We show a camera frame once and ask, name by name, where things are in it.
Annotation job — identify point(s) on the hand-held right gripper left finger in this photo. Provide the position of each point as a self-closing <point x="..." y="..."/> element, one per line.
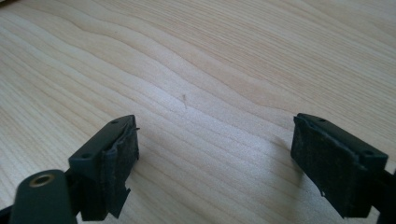
<point x="102" y="168"/>

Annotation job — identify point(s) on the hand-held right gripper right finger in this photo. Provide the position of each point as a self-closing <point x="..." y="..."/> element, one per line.
<point x="333" y="168"/>

